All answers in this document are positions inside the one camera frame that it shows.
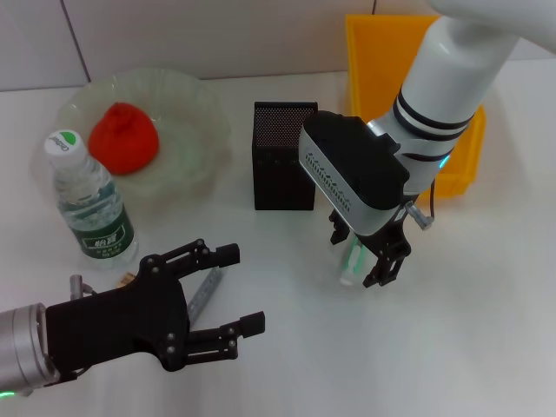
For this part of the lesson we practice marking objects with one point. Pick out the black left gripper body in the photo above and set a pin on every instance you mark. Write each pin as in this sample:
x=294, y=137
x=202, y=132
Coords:
x=117, y=326

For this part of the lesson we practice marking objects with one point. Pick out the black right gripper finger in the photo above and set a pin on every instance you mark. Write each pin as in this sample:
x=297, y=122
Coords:
x=339, y=230
x=391, y=267

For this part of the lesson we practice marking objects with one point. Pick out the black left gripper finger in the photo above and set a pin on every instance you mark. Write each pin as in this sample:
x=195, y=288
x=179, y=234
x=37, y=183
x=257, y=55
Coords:
x=226, y=255
x=252, y=323

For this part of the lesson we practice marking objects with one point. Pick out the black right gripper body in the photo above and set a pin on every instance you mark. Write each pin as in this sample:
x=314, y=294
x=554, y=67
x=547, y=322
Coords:
x=391, y=236

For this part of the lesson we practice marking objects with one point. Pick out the green toothbrush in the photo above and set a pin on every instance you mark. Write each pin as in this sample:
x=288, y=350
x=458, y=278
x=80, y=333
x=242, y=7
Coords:
x=354, y=260

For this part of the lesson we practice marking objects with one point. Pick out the clear green-label water bottle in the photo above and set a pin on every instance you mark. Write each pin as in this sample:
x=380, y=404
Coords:
x=100, y=217

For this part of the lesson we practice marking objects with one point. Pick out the orange fruit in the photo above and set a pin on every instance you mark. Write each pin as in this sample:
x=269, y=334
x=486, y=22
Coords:
x=123, y=139

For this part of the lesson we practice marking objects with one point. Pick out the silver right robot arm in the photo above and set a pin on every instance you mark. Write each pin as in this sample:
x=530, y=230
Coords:
x=447, y=74

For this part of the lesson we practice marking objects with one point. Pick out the silver grey pen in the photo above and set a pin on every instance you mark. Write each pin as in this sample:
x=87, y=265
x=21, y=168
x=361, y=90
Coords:
x=208, y=286

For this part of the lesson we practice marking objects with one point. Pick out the small beige eraser block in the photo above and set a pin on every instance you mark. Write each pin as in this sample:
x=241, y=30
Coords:
x=127, y=279

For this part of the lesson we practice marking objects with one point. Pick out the black mesh pen holder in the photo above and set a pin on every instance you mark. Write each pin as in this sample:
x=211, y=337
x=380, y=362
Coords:
x=278, y=174

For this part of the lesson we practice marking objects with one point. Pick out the pale green glass fruit plate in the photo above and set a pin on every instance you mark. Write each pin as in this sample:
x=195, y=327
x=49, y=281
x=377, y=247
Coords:
x=187, y=139

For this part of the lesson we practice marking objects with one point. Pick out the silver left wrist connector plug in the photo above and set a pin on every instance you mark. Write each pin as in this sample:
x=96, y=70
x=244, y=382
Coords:
x=78, y=284

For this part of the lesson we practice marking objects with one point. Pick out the yellow plastic bin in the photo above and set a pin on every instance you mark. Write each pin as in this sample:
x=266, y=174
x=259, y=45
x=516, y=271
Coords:
x=373, y=65

